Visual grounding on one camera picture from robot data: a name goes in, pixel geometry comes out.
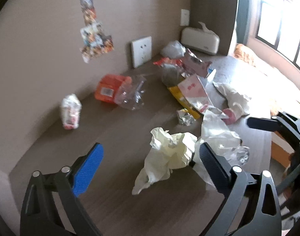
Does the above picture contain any pink torn carton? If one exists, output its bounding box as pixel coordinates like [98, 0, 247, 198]
[181, 49, 212, 78]

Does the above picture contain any cream paper tissue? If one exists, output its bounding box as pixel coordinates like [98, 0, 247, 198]
[132, 127, 197, 195]

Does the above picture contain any black framed window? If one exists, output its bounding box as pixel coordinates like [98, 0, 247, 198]
[256, 0, 300, 70]

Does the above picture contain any crumpled foil wrapper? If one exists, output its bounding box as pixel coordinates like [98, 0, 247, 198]
[177, 108, 196, 126]

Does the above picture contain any white tissue box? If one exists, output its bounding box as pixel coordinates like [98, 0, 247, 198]
[181, 22, 220, 55]

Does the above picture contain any yellow snack wrapper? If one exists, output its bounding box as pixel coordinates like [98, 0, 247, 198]
[168, 86, 201, 119]

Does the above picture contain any white towel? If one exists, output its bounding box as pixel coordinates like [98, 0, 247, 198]
[213, 82, 251, 118]

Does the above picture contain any orange plastic container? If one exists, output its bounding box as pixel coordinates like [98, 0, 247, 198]
[94, 74, 132, 104]

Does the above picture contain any orange bed cover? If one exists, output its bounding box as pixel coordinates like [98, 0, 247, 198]
[234, 44, 300, 114]

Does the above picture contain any pink white toothpaste tube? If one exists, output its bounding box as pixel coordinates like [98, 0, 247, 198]
[178, 74, 236, 124]

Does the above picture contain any colourful wall sticker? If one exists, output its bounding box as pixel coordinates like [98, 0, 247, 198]
[79, 0, 114, 63]

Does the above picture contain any crumpled clear plastic bag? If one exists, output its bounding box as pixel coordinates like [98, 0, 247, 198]
[160, 41, 186, 59]

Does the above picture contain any clear crushed plastic bottle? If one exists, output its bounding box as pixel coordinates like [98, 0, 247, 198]
[114, 75, 146, 111]

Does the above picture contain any white wall socket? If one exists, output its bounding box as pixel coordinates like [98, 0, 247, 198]
[131, 36, 152, 68]

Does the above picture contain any clear plastic wrap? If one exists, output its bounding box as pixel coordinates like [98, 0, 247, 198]
[193, 109, 250, 186]

